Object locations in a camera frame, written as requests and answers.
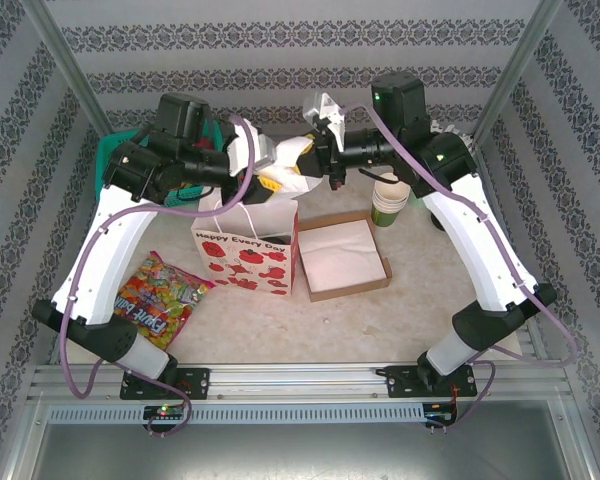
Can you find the slotted grey cable duct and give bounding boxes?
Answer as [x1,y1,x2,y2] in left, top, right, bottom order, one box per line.
[47,402,455,426]

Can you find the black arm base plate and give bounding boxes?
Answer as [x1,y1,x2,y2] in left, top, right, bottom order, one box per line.
[385,364,476,399]
[119,367,211,401]

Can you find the white paper-wrapped straws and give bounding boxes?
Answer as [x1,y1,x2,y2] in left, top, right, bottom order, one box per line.
[428,118,477,151]

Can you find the stacked green paper cups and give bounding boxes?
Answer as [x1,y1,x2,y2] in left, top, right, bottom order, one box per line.
[371,172,410,229]

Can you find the white red-printed paper gift bag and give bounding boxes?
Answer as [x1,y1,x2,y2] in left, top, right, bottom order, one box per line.
[189,192,301,297]

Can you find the short purple board cable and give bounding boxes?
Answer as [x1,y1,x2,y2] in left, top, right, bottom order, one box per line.
[147,392,195,439]

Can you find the single white napkin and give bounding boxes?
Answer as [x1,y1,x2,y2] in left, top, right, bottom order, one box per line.
[272,134,322,194]

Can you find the colourful fruit candy bag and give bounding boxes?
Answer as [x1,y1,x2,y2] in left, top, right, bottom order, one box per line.
[114,249,216,351]

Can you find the aluminium frame post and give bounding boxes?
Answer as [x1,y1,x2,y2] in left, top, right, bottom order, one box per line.
[19,0,114,139]
[471,0,567,144]

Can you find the aluminium mounting rail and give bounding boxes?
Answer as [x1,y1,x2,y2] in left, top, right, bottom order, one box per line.
[28,363,566,401]

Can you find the brown cardboard napkin box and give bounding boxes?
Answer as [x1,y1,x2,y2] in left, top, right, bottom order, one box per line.
[297,209,394,304]

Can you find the teal plastic basket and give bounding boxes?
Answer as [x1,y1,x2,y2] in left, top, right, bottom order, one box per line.
[95,119,231,209]

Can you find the white napkin stack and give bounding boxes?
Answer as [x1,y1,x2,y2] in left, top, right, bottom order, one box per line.
[302,219,387,292]

